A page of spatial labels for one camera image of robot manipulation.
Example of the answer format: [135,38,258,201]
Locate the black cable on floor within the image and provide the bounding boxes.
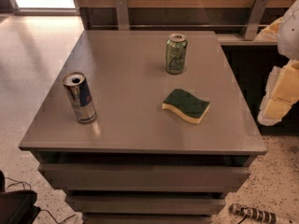
[4,176,78,224]

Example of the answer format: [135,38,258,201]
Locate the silver blue energy drink can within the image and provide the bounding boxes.
[63,72,96,123]

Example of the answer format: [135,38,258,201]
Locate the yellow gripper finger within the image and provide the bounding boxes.
[258,61,299,126]

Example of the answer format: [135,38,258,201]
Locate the right metal bracket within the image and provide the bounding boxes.
[240,0,269,41]

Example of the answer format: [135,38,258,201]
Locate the left metal bracket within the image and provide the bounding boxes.
[115,0,130,31]

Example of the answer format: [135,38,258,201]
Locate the black box on floor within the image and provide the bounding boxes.
[0,171,40,224]

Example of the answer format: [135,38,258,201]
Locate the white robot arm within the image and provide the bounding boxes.
[257,0,299,126]

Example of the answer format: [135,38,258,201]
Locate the grey drawer cabinet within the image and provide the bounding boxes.
[20,31,266,224]

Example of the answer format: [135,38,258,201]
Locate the green soda can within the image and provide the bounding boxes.
[165,33,188,75]

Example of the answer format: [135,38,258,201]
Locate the power strip on floor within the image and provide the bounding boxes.
[229,203,277,224]

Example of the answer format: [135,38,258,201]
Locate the metal bracket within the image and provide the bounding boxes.
[240,0,269,41]
[115,0,130,31]

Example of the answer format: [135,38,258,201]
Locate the green yellow sponge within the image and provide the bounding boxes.
[162,89,210,125]

